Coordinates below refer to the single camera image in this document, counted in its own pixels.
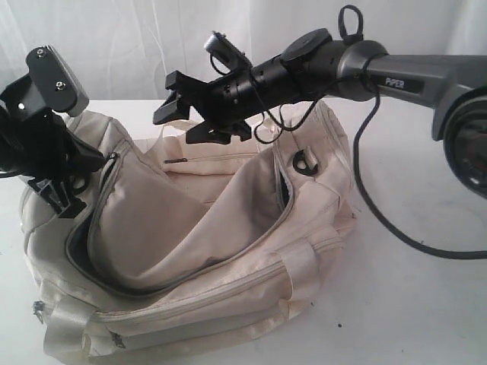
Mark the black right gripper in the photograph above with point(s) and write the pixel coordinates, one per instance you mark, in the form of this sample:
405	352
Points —
213	101

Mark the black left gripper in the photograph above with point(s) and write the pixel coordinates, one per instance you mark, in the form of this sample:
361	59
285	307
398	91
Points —
36	142

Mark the cream white duffel bag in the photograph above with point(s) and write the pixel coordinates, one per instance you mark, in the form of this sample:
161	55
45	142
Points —
183	249

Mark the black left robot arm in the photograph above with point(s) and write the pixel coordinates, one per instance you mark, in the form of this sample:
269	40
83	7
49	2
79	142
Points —
37	145

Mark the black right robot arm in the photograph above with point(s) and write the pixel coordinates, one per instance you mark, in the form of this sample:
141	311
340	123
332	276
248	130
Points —
314	66

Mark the white backdrop curtain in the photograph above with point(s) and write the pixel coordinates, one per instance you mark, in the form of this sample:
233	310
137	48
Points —
124	49

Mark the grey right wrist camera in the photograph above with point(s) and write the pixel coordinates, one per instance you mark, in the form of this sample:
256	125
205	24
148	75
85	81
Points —
226	53

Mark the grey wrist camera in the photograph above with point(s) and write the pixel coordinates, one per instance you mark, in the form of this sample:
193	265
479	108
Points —
56	82
226	53

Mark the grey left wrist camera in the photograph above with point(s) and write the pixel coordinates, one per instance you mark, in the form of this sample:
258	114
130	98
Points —
56	82

